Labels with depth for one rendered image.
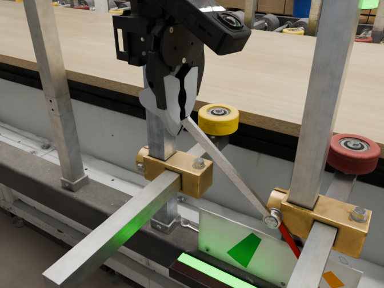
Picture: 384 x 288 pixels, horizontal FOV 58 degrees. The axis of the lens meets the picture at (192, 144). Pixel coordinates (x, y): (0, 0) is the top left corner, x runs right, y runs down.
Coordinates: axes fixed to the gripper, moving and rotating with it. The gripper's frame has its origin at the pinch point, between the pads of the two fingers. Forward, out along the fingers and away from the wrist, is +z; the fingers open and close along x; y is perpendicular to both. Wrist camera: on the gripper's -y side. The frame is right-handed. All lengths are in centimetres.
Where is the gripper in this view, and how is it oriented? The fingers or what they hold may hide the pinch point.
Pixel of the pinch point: (180, 128)
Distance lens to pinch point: 45.2
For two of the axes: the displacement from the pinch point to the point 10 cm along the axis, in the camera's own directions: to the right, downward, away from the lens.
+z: 0.1, 8.9, 4.6
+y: -7.7, -2.9, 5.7
